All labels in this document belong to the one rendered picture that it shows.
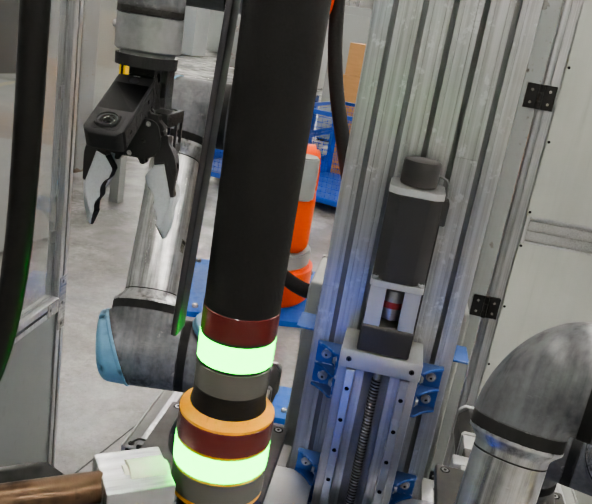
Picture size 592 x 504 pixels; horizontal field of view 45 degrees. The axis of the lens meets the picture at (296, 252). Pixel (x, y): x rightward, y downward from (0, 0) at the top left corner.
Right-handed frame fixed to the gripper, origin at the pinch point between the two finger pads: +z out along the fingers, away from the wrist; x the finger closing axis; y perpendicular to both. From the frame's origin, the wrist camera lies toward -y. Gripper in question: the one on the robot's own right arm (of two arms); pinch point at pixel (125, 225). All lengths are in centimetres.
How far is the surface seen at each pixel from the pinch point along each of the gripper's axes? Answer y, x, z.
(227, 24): -51, -23, -26
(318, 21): -51, -27, -27
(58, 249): 76, 46, 35
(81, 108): 564, 272, 85
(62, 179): 76, 46, 18
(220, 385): -52, -25, -12
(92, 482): -54, -20, -7
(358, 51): 765, 38, -2
